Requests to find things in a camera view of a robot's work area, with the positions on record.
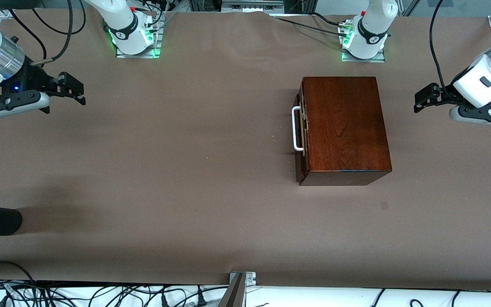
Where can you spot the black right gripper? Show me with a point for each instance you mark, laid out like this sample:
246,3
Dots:
36,79

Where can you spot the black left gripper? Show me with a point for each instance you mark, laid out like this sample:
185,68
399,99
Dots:
445,92

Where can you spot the dark wooden drawer cabinet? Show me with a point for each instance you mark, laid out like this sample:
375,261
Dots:
343,123

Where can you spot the aluminium equipment rack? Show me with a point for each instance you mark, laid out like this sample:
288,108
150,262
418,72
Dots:
249,5

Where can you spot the white lower shelf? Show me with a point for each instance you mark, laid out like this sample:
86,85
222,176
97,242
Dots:
356,298

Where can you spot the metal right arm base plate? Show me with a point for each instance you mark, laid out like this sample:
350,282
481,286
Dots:
137,54

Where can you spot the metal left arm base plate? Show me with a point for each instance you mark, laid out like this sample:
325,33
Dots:
362,59

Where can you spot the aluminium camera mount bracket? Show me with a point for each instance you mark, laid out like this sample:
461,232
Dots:
238,290

